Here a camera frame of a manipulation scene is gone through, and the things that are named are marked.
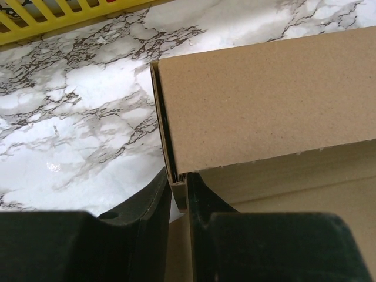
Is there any yellow plastic shopping basket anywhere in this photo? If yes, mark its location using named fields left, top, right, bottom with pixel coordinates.
left=1, top=0, right=162, bottom=46

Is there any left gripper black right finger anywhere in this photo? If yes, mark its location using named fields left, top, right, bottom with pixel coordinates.
left=187, top=173, right=372, bottom=281

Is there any brown cardboard box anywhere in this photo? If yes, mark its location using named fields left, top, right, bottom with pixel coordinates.
left=150, top=27, right=375, bottom=281

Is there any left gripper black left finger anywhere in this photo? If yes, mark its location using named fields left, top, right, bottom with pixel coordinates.
left=1, top=170, right=172, bottom=281

